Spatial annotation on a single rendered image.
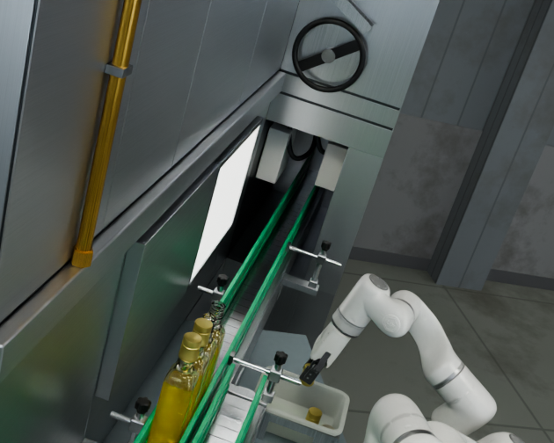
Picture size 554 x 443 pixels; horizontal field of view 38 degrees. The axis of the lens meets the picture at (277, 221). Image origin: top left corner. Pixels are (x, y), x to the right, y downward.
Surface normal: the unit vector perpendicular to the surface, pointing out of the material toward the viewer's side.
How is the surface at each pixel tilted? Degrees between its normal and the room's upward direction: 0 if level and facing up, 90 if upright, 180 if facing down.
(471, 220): 90
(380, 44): 90
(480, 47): 90
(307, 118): 90
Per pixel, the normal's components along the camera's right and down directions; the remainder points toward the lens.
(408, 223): 0.18, 0.46
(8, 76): -0.21, 0.36
